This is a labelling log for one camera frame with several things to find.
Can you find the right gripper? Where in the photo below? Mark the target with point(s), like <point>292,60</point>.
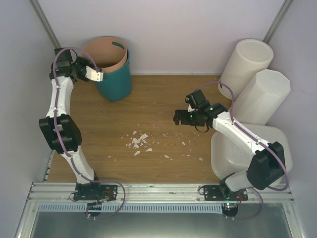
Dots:
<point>177,118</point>

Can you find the aluminium frame post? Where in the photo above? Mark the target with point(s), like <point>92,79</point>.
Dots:
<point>44,22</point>
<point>278,20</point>

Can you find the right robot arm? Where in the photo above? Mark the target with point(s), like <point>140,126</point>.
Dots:
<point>265,161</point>

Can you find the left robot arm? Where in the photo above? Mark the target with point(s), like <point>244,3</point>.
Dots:
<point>58,128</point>

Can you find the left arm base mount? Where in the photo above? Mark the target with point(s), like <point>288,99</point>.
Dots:
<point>94,191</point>

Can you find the teal plastic bin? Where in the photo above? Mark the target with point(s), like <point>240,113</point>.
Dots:
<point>116,85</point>

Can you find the white faceted bin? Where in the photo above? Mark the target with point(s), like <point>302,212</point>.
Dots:
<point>261,98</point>

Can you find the large white round bin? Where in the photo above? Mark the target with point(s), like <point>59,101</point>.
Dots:
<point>249,57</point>

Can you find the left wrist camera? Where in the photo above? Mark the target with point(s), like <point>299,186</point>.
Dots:
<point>93,75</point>

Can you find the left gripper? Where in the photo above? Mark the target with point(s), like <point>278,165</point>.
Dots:
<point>81,60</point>

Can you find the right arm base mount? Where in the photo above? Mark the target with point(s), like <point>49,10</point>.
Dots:
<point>213,193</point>

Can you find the left aluminium frame post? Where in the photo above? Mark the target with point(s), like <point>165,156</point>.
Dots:
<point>44,22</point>

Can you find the pink plastic bin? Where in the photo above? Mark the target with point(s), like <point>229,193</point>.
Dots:
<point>109,53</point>

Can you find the white rectangular basin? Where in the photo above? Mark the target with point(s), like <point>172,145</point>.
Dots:
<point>230,162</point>

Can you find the aluminium front rail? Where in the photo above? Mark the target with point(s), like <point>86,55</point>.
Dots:
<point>145,193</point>

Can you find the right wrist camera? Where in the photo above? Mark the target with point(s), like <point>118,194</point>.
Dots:
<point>190,109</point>

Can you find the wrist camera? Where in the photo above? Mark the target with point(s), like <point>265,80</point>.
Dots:
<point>93,75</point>
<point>190,109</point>

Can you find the grey slotted cable duct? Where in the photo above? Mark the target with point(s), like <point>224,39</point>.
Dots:
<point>131,207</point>

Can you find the right aluminium frame post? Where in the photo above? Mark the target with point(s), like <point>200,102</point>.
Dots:
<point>278,20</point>

